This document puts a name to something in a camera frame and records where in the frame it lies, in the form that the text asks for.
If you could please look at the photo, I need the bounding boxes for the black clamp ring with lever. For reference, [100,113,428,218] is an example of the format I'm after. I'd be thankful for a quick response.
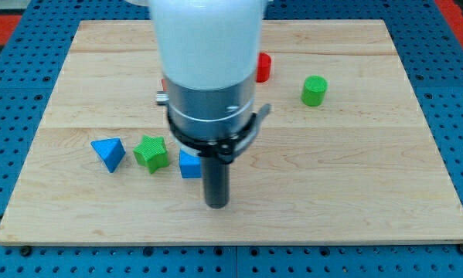
[167,103,271,164]

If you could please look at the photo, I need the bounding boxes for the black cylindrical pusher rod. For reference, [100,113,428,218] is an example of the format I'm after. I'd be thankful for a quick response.
[202,158,230,209]

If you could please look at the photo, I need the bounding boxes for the green cylinder block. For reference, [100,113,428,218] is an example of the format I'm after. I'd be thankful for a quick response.
[301,76,328,107]

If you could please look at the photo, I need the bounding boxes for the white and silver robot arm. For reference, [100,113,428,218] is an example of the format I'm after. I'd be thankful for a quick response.
[148,0,271,209]

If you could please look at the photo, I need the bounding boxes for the blue cube block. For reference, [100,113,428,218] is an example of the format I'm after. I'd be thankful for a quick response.
[179,150,202,178]

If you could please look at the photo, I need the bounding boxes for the green star block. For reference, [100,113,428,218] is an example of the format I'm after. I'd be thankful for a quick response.
[133,135,170,174]

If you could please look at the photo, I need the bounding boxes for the red cylinder block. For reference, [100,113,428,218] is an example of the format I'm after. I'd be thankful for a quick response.
[256,53,272,83]

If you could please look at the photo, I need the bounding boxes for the blue triangle block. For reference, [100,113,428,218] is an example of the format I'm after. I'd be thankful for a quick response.
[90,137,126,173]

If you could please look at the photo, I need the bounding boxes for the wooden board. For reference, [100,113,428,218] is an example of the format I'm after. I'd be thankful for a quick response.
[0,20,463,246]

